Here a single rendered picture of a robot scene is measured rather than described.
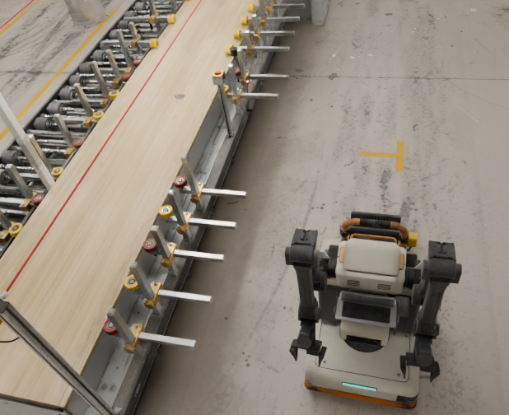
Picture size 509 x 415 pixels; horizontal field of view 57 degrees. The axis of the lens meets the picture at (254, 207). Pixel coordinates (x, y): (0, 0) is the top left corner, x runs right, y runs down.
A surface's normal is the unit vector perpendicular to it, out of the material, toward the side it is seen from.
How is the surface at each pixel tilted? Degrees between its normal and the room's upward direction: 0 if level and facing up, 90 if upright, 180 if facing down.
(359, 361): 0
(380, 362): 0
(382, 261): 42
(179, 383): 0
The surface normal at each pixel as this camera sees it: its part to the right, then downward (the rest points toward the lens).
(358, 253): -0.25, 0.00
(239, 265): -0.13, -0.67
